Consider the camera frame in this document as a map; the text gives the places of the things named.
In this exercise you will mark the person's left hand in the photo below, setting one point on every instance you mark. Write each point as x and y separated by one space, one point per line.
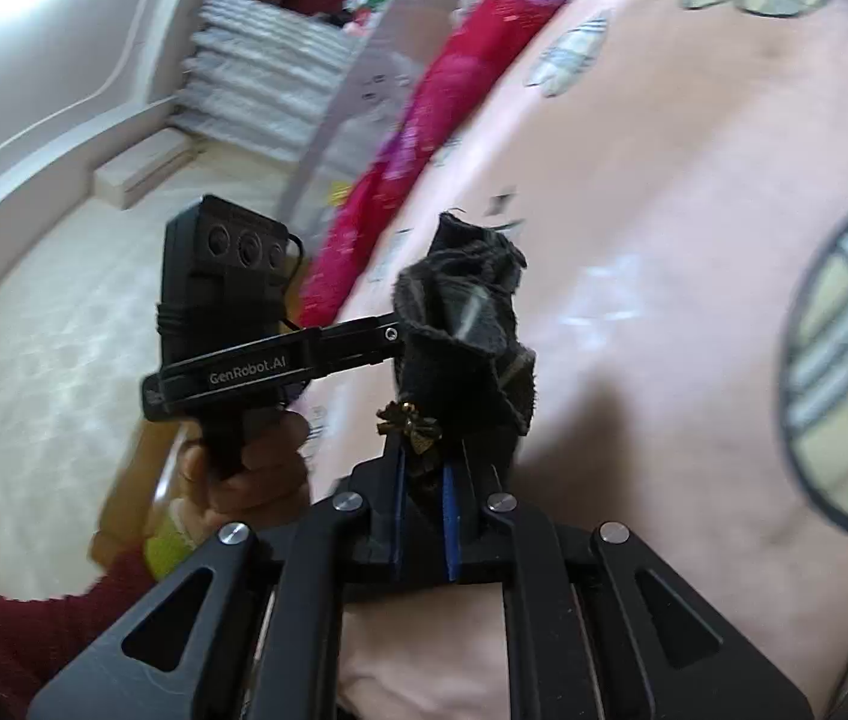
266 487

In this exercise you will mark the grey curved pole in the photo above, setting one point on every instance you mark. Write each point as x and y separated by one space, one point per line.
349 90

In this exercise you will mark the black pants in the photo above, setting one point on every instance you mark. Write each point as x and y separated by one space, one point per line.
461 382

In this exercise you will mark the stack of grey folded mats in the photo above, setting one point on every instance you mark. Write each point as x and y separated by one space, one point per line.
259 82

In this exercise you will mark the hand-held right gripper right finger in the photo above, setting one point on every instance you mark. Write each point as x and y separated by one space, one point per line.
453 532

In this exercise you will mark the person's left forearm red sleeve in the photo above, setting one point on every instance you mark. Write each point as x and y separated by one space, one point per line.
26 637

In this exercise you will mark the wooden bed frame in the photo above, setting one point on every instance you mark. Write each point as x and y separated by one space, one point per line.
140 476

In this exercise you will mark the pink plaid-heart bed sheet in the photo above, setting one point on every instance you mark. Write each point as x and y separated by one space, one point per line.
656 202

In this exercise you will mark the yellow-green object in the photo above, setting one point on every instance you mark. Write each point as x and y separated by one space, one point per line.
165 544

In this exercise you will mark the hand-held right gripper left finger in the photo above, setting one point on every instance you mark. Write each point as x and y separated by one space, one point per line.
399 532

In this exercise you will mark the white step block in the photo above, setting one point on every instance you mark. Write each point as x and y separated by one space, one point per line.
142 165

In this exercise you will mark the red floral blanket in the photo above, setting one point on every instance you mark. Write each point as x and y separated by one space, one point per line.
454 90

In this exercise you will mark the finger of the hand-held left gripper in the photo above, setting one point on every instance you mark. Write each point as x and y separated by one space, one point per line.
360 343

